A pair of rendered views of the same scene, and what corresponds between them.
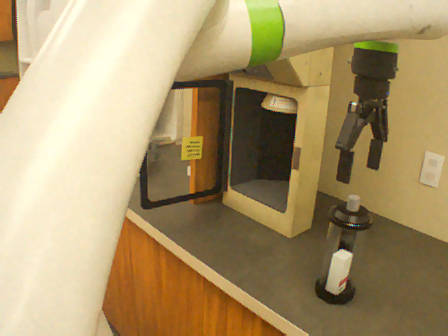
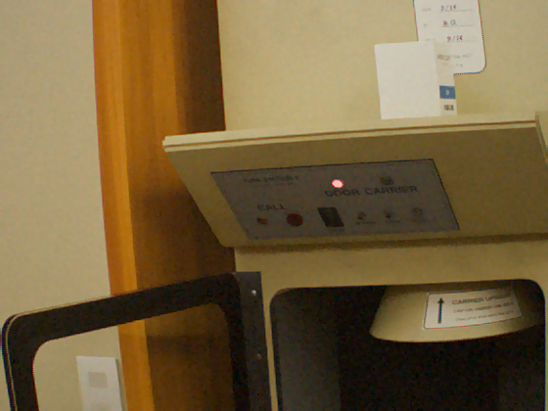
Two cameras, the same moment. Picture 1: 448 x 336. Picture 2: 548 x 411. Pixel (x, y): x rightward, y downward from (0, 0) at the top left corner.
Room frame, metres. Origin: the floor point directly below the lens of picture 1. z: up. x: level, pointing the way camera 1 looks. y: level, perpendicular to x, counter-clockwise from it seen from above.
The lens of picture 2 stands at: (0.20, 0.39, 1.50)
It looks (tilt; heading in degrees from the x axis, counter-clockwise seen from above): 3 degrees down; 338
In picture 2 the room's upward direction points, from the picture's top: 4 degrees counter-clockwise
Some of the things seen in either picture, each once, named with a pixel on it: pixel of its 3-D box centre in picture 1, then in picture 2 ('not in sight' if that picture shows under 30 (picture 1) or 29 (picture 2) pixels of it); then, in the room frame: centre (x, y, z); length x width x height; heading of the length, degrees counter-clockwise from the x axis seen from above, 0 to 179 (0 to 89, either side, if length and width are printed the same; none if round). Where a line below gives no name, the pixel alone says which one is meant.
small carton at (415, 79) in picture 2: not in sight; (417, 80); (1.08, -0.10, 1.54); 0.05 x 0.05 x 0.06; 45
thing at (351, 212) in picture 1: (352, 210); not in sight; (0.77, -0.30, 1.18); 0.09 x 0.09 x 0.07
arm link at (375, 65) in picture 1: (372, 64); not in sight; (0.77, -0.29, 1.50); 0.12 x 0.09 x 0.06; 43
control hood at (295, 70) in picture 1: (252, 62); (374, 183); (1.11, -0.07, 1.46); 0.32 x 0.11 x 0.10; 43
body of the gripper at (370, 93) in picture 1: (369, 99); not in sight; (0.77, -0.30, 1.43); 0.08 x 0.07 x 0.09; 133
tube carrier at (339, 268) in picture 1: (342, 253); not in sight; (0.77, -0.30, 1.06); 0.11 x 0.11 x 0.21
